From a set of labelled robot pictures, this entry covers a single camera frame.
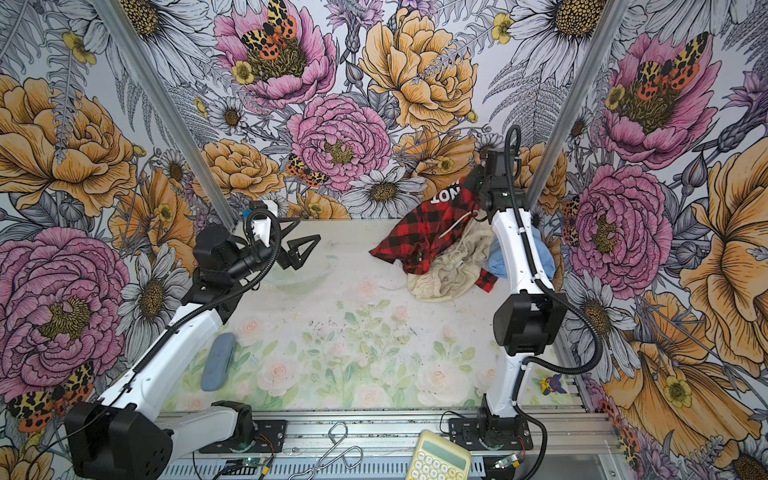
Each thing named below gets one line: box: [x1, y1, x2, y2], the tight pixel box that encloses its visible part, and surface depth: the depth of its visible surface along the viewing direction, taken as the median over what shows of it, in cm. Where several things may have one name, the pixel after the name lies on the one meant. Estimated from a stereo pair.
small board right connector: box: [494, 454, 521, 469], surface depth 73 cm
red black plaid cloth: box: [369, 180, 498, 293], surface depth 102 cm
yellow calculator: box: [407, 430, 472, 480], surface depth 70 cm
